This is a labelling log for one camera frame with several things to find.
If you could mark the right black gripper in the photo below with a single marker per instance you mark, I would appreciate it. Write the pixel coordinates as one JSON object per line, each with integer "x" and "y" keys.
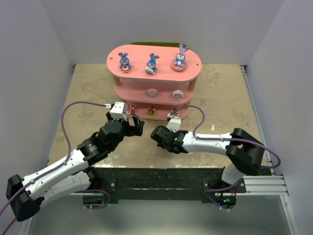
{"x": 161, "y": 136}

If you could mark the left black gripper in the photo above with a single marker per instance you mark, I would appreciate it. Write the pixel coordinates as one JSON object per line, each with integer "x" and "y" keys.
{"x": 132, "y": 126}

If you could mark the red pink cake toy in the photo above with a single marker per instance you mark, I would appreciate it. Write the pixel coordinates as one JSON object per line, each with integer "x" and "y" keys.
{"x": 130, "y": 110}

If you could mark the round pink flower toy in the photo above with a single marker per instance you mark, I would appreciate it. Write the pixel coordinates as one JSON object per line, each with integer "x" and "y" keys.
{"x": 151, "y": 112}

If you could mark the red white strawberry toy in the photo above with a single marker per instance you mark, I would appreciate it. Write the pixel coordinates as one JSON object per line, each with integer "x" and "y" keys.
{"x": 173, "y": 111}

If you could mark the pink pig toy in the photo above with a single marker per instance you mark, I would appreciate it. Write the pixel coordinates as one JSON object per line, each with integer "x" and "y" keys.
{"x": 152, "y": 92}

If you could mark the pink white toy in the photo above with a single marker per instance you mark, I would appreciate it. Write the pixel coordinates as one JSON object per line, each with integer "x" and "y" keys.
{"x": 177, "y": 95}

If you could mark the purple bunny with bottle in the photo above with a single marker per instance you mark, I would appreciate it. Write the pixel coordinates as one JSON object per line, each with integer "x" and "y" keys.
{"x": 151, "y": 66}

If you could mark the purple bunny with cupcake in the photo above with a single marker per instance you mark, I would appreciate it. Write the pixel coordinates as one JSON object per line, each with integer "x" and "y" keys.
{"x": 125, "y": 65}

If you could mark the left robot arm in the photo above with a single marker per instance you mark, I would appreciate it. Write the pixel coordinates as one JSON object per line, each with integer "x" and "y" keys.
{"x": 27, "y": 194}

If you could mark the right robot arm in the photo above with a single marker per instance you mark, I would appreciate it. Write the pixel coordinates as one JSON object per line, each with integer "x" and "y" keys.
{"x": 244, "y": 151}

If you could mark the pink three-tier shelf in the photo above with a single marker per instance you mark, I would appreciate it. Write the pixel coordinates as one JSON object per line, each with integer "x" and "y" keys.
{"x": 131, "y": 87}

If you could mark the green board behind shelf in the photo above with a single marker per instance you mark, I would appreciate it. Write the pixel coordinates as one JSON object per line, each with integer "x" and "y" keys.
{"x": 159, "y": 44}

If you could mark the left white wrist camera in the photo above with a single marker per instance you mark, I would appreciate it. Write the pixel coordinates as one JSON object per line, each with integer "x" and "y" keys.
{"x": 117, "y": 111}

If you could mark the black base frame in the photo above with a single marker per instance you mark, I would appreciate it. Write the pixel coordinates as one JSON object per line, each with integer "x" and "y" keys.
{"x": 115, "y": 184}

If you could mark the aluminium rail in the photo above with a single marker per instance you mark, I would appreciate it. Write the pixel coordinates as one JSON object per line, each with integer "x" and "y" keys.
{"x": 262, "y": 186}

